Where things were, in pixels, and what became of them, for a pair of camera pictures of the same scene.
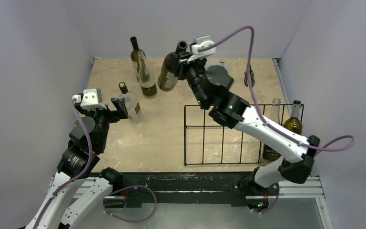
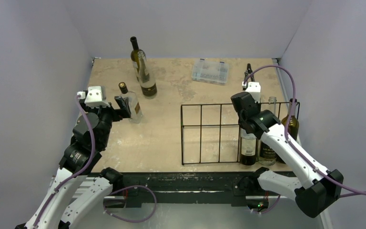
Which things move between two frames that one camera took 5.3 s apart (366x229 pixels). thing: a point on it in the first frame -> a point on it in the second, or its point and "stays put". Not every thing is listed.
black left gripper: x=120 y=112 stays put
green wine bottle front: x=168 y=75 -> x=248 y=148
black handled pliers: x=252 y=78 stays put
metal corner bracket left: x=93 y=61 stays put
